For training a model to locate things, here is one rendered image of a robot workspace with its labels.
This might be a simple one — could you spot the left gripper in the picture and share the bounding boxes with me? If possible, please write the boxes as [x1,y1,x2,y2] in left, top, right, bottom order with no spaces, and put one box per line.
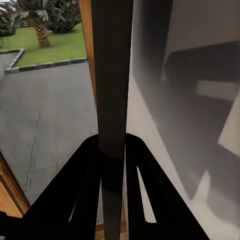
[11,216,21,230]

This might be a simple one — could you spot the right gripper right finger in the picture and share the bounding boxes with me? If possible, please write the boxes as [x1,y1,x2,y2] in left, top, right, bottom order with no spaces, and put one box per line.
[125,133,210,240]

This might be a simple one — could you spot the poster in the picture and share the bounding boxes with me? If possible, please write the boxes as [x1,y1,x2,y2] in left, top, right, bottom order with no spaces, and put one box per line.
[90,0,134,240]

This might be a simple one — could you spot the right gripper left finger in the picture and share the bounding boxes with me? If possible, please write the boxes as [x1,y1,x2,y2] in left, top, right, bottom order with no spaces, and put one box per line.
[5,134,101,240]

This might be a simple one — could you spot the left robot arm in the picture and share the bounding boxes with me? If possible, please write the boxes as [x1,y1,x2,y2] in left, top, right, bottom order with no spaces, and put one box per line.
[0,211,21,237]

